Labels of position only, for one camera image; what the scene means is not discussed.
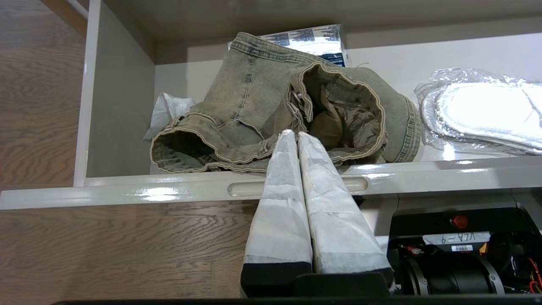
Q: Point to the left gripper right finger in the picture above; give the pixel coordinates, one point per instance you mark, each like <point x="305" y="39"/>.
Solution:
<point x="334" y="212"/>

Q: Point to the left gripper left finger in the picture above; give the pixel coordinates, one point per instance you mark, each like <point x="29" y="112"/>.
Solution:
<point x="279" y="212"/>

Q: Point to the grey-green denim shorts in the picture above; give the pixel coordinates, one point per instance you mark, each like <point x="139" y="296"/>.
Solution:
<point x="254" y="97"/>

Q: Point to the white cabinet drawer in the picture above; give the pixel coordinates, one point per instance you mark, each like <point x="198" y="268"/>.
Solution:
<point x="118" y="127"/>

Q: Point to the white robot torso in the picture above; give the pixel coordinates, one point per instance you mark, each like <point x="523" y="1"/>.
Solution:
<point x="457" y="226"/>

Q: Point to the white plastic bag roll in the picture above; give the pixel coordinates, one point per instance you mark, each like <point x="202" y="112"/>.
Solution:
<point x="169" y="112"/>

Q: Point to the white blue printed packet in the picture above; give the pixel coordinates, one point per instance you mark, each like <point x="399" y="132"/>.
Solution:
<point x="317" y="40"/>

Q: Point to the clear plastic slipper bag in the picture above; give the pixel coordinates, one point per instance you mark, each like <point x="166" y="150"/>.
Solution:
<point x="449" y="76"/>

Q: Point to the white disposable slipper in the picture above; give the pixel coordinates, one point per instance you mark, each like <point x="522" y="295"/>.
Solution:
<point x="482" y="110"/>

